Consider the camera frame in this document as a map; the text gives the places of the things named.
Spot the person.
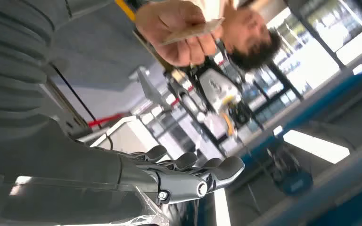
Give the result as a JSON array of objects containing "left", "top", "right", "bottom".
[{"left": 134, "top": 0, "right": 283, "bottom": 73}]

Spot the clear plastic cover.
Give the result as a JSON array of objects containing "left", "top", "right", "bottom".
[{"left": 0, "top": 173, "right": 171, "bottom": 226}]

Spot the red barrier belt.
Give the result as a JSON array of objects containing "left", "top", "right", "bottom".
[{"left": 87, "top": 113, "right": 126, "bottom": 129}]

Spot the white humanoid robot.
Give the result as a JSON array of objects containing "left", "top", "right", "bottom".
[{"left": 165, "top": 57, "right": 264, "bottom": 138}]

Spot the ceiling light panel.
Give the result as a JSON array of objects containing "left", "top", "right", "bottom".
[{"left": 282, "top": 129, "right": 351, "bottom": 165}]

